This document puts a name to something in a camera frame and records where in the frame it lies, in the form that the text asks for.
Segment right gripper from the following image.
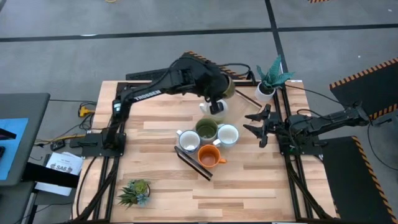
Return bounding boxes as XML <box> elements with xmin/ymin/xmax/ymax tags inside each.
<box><xmin>243</xmin><ymin>104</ymin><xmax>289</xmax><ymax>149</ymax></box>

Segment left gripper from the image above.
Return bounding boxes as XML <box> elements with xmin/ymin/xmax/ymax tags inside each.
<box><xmin>194</xmin><ymin>60</ymin><xmax>229</xmax><ymax>115</ymax></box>

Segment brown and teal glazed mug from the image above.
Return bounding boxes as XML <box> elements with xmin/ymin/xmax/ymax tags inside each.
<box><xmin>221</xmin><ymin>75</ymin><xmax>236</xmax><ymax>100</ymax></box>

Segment pale yellow mug white handle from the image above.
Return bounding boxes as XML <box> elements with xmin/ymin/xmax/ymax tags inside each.
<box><xmin>198</xmin><ymin>98</ymin><xmax>229</xmax><ymax>124</ymax></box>

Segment white mug green leaf pattern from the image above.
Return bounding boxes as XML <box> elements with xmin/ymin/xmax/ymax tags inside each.
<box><xmin>213</xmin><ymin>123</ymin><xmax>240</xmax><ymax>149</ymax></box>

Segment orange mug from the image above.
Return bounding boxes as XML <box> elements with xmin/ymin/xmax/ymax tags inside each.
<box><xmin>197</xmin><ymin>144</ymin><xmax>228</xmax><ymax>169</ymax></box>

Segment snake plant in white pot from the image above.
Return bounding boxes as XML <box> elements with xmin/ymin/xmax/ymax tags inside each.
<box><xmin>254</xmin><ymin>55</ymin><xmax>295</xmax><ymax>103</ymax></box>

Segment white mug blue floral print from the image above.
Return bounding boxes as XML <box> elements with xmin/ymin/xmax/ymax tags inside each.
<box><xmin>175</xmin><ymin>129</ymin><xmax>201</xmax><ymax>155</ymax></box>

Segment small succulent plant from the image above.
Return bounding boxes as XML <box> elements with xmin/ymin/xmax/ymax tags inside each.
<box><xmin>117</xmin><ymin>179</ymin><xmax>152</xmax><ymax>208</ymax></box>

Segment yellow power plug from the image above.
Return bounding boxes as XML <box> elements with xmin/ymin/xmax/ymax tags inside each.
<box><xmin>78</xmin><ymin>105</ymin><xmax>95</xmax><ymax>118</ymax></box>

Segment white printed manual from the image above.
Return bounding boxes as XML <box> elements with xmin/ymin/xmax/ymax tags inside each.
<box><xmin>45</xmin><ymin>151</ymin><xmax>85</xmax><ymax>175</ymax></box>

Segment grey desk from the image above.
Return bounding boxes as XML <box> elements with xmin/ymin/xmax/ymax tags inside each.
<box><xmin>0</xmin><ymin>92</ymin><xmax>51</xmax><ymax>187</ymax></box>

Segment black desk crossbar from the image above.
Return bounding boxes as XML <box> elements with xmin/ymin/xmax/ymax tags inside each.
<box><xmin>22</xmin><ymin>161</ymin><xmax>81</xmax><ymax>189</ymax></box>

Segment white paper sheet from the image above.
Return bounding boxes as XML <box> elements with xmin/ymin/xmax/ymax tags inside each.
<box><xmin>34</xmin><ymin>182</ymin><xmax>73</xmax><ymax>197</ymax></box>

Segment blue sheet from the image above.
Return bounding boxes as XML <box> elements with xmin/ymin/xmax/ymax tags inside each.
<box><xmin>0</xmin><ymin>117</ymin><xmax>29</xmax><ymax>181</ymax></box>

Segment black frame wooden shelf riser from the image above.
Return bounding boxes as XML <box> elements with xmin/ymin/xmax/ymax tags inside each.
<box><xmin>173</xmin><ymin>83</ymin><xmax>264</xmax><ymax>182</ymax></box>

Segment black table frame rails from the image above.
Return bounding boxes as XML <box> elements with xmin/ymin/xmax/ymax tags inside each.
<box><xmin>73</xmin><ymin>79</ymin><xmax>335</xmax><ymax>224</ymax></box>

